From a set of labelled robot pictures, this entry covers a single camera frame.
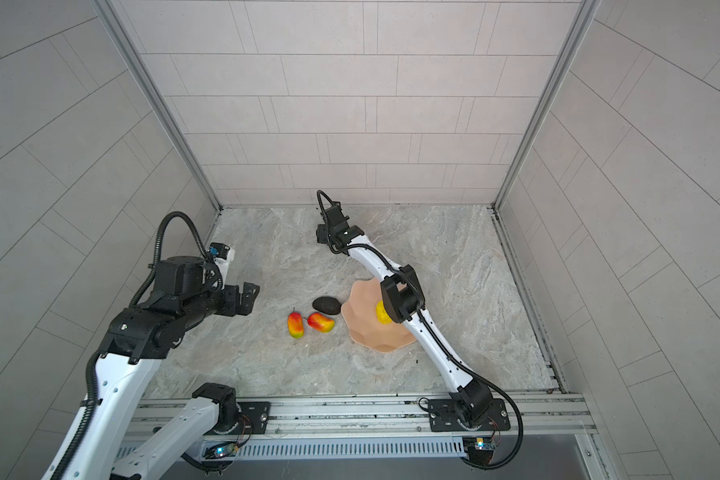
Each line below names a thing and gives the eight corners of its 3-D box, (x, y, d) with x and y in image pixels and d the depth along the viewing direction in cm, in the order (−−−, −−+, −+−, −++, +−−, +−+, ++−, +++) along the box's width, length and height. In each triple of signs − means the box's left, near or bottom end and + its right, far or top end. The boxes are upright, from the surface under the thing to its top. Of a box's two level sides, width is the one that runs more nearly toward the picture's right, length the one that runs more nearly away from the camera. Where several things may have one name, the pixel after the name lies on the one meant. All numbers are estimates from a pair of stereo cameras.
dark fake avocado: (313, 316, 90) (311, 310, 87) (315, 302, 93) (313, 296, 90) (340, 316, 90) (339, 310, 87) (341, 302, 93) (340, 296, 90)
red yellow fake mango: (307, 325, 88) (306, 321, 86) (314, 314, 90) (312, 310, 88) (329, 335, 86) (328, 331, 84) (335, 324, 88) (334, 320, 86)
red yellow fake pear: (290, 339, 85) (288, 335, 83) (290, 312, 91) (288, 308, 88) (303, 337, 86) (301, 333, 83) (303, 310, 91) (301, 306, 89)
